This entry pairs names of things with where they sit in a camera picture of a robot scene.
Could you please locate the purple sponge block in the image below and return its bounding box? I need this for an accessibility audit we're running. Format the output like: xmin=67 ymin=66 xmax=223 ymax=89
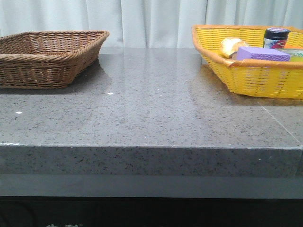
xmin=236 ymin=47 xmax=291 ymax=61

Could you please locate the yellow woven plastic basket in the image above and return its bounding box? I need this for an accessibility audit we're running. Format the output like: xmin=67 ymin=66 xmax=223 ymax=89
xmin=192 ymin=25 xmax=303 ymax=100

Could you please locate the round bread roll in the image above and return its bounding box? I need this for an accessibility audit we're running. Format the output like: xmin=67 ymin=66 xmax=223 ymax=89
xmin=219 ymin=37 xmax=249 ymax=58

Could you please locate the orange object in basket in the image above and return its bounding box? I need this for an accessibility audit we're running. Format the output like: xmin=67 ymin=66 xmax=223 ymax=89
xmin=285 ymin=44 xmax=303 ymax=49

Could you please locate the white curtain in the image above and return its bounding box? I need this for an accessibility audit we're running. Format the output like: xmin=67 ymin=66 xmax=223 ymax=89
xmin=0 ymin=0 xmax=303 ymax=48

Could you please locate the black lidded can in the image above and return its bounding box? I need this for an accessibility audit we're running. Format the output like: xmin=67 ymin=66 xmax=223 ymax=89
xmin=263 ymin=27 xmax=291 ymax=49

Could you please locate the yellow tape roll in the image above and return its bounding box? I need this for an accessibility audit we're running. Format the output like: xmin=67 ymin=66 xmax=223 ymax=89
xmin=280 ymin=48 xmax=303 ymax=62

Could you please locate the brown wicker basket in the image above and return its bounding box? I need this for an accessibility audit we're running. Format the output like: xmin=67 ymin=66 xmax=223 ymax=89
xmin=0 ymin=30 xmax=110 ymax=89

